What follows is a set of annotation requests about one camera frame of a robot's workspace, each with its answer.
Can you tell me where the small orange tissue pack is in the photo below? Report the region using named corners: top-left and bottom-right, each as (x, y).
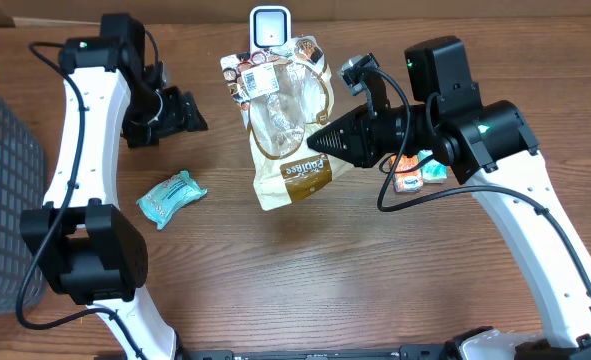
top-left (393, 155), bottom-right (423, 193)

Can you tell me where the small teal tissue pack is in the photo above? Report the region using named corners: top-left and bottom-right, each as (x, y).
top-left (418, 150), bottom-right (447, 184)

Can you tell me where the beige brown snack bag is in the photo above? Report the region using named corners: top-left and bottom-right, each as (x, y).
top-left (220, 36), bottom-right (353, 211)

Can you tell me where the teal wet wipes pack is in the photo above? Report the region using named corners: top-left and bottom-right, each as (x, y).
top-left (137, 170), bottom-right (208, 230)

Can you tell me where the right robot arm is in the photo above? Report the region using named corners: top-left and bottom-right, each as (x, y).
top-left (308, 36), bottom-right (591, 359)

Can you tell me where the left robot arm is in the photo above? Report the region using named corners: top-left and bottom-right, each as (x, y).
top-left (20, 13), bottom-right (207, 359)

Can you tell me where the grey plastic mesh basket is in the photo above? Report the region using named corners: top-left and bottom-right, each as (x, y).
top-left (0, 96), bottom-right (47, 315)

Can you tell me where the cardboard backboard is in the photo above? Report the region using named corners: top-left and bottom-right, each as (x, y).
top-left (0, 0), bottom-right (591, 27)

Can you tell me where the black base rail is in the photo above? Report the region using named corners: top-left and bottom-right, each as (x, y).
top-left (183, 344), bottom-right (448, 360)

